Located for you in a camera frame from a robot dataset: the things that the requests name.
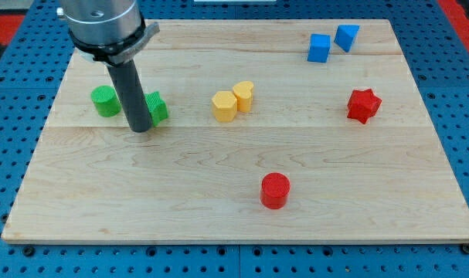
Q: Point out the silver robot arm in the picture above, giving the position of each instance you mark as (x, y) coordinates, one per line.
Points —
(113, 32)

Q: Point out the blue cube block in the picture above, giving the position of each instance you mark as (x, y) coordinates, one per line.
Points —
(319, 48)

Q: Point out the blue triangle block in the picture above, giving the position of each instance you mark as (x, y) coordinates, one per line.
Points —
(345, 36)

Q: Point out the red star block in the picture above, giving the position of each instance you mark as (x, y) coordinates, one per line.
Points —
(362, 105)

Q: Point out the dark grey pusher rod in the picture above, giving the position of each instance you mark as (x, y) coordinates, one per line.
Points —
(129, 91)

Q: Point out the red cylinder block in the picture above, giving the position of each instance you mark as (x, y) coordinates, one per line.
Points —
(274, 192)

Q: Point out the yellow hexagon block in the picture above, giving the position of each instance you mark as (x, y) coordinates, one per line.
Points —
(224, 106)

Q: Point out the wooden board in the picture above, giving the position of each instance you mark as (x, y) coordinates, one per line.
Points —
(195, 180)

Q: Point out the green star block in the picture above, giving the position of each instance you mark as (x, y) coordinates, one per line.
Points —
(157, 107)

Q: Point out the green cylinder block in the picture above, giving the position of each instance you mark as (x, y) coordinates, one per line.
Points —
(105, 100)

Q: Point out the yellow heart block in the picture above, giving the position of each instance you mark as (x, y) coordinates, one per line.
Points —
(243, 91)

